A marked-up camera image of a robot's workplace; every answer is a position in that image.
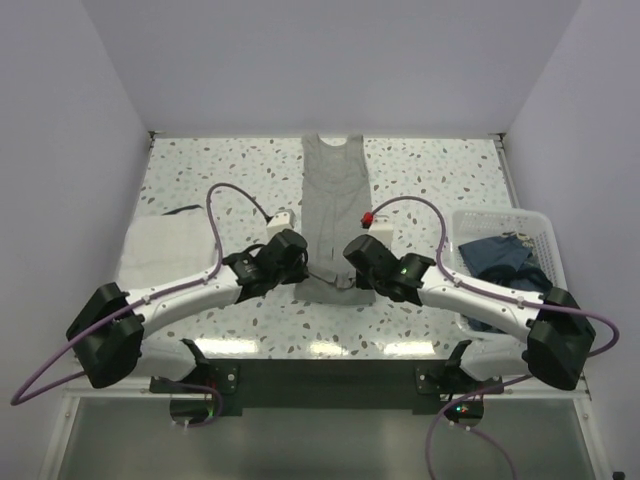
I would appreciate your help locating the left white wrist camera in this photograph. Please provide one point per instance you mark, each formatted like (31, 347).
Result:
(279, 222)

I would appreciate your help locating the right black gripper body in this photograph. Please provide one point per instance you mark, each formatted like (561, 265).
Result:
(365, 282)

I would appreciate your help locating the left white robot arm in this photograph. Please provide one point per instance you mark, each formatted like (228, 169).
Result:
(108, 333)

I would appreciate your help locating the white plastic basket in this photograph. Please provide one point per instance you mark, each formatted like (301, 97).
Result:
(469, 224)

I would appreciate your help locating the dark blue tank tops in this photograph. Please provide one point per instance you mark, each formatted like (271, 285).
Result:
(506, 260)

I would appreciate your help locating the grey tank top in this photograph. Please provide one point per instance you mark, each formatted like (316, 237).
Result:
(335, 195)

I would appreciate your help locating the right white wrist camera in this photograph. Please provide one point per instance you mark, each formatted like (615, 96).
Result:
(379, 227)

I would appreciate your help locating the white folded tank top stack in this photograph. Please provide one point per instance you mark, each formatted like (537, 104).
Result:
(167, 254)

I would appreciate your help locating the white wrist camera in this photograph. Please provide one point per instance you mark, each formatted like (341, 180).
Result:
(379, 227)
(279, 222)

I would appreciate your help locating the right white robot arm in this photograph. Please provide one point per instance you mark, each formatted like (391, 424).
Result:
(546, 336)

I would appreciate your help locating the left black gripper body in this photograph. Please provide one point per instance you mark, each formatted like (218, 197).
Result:
(290, 275)

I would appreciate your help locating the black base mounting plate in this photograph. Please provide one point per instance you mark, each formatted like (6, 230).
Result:
(420, 386)

